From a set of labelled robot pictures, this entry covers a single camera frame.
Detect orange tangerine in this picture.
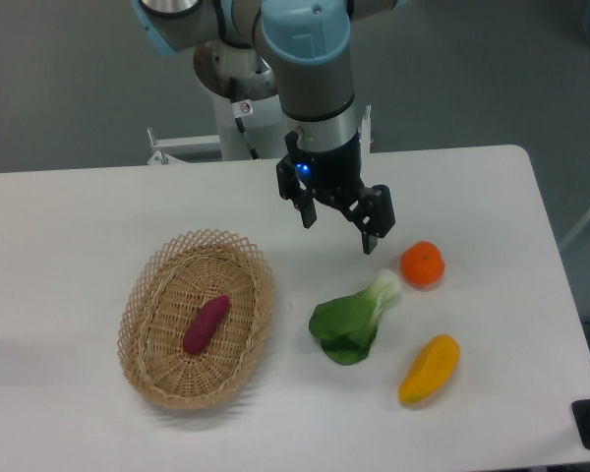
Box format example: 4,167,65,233
399,241,445,288

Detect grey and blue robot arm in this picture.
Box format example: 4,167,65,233
132,1,397,253

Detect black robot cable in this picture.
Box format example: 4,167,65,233
228,77,262,161

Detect green bok choy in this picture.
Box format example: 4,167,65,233
308,268,402,366

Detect purple sweet potato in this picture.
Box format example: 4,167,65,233
182,295,230,355

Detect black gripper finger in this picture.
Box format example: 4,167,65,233
348,185,395,255
277,166,317,229

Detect yellow mango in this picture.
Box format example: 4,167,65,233
398,334,460,406

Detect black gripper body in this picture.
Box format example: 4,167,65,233
276,131,365,216

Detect woven wicker basket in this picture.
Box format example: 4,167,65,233
118,229,273,410

